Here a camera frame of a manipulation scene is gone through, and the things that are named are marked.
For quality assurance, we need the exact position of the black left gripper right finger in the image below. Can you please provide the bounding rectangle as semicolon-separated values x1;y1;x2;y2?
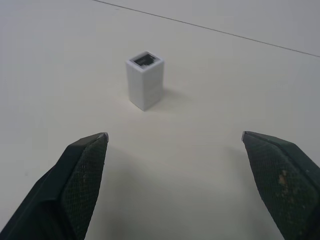
241;130;320;240

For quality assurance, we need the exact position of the white network cable coupler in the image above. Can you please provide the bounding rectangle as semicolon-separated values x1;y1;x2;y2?
125;51;166;112

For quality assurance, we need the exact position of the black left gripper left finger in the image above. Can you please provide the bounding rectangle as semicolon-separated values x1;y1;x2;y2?
0;132;110;240

